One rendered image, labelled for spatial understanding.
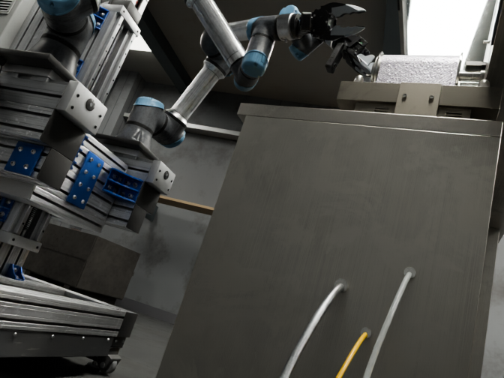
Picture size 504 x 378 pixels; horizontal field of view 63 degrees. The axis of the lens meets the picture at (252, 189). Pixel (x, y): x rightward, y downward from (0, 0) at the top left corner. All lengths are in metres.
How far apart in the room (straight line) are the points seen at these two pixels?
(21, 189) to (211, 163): 4.62
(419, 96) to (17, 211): 1.22
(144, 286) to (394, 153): 4.89
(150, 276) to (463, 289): 4.97
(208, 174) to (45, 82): 4.62
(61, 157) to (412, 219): 0.90
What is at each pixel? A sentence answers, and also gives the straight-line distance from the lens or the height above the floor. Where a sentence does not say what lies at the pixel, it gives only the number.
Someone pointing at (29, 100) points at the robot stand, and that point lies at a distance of 1.27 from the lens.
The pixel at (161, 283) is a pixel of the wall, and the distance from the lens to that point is 5.56.
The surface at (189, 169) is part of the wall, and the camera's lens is 5.90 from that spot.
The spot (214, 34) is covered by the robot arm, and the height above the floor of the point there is 1.15.
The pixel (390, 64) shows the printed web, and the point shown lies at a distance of 1.50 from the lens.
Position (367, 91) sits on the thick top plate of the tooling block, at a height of 1.00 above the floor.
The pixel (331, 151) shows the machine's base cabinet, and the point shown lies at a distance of 1.06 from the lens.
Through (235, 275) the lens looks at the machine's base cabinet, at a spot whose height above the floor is 0.42.
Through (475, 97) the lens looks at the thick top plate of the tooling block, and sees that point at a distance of 1.18.
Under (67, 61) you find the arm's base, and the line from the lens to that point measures 1.36.
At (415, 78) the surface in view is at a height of 1.19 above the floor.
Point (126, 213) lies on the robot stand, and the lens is 1.55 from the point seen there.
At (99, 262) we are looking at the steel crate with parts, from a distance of 4.83.
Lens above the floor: 0.34
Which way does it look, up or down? 17 degrees up
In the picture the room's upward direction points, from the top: 18 degrees clockwise
